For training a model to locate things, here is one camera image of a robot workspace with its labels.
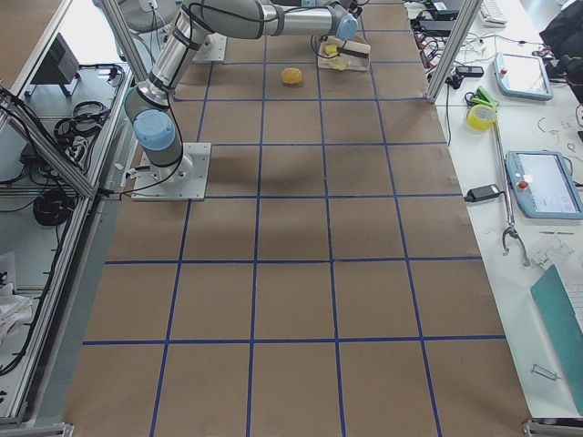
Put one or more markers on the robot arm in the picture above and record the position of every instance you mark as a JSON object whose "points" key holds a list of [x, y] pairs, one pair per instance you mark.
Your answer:
{"points": [[147, 104]]}

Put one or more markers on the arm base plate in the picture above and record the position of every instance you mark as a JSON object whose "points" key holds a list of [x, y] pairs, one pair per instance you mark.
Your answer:
{"points": [[189, 181], [213, 50]]}

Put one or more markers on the metal reacher grabber stick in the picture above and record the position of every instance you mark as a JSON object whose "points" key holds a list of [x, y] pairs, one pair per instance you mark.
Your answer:
{"points": [[510, 231]]}

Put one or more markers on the aluminium frame post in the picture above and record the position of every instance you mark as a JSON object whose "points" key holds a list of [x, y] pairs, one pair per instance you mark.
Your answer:
{"points": [[465, 19]]}

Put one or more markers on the pale curved peel piece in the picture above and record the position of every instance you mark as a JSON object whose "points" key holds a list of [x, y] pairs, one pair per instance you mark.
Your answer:
{"points": [[337, 62]]}

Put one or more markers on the beige plastic dustpan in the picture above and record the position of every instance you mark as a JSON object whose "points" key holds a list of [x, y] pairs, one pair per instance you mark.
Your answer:
{"points": [[355, 64]]}

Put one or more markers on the blue teach pendant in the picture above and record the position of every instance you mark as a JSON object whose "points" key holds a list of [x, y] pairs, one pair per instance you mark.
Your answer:
{"points": [[522, 77], [542, 185]]}

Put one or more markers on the far blue teach pendant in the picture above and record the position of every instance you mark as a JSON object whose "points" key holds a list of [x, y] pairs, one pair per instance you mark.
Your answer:
{"points": [[522, 77]]}

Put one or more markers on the black electronics box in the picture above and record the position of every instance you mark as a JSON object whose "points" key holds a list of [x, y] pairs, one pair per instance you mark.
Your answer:
{"points": [[58, 67]]}

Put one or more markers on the near blue teach pendant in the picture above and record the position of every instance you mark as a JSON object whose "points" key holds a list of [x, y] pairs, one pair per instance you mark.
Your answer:
{"points": [[542, 185]]}

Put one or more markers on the yellow tape roll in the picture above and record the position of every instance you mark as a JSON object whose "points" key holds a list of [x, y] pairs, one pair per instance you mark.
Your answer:
{"points": [[481, 117]]}

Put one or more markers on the green clamp tool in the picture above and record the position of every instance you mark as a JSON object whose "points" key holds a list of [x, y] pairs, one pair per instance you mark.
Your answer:
{"points": [[482, 97]]}

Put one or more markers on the yellow green sponge piece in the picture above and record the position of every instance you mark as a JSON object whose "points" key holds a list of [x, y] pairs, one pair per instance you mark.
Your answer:
{"points": [[330, 49]]}

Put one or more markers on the white hand brush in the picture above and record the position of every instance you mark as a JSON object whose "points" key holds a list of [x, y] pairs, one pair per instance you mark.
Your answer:
{"points": [[355, 49]]}

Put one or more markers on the teal folder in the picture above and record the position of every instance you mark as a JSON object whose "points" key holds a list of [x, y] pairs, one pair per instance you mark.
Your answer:
{"points": [[561, 312]]}

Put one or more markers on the black power adapter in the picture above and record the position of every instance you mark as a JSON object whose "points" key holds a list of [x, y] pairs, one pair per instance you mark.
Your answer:
{"points": [[483, 193]]}

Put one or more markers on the yellow toy potato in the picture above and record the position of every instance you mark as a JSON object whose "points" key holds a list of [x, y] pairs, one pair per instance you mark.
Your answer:
{"points": [[291, 76]]}

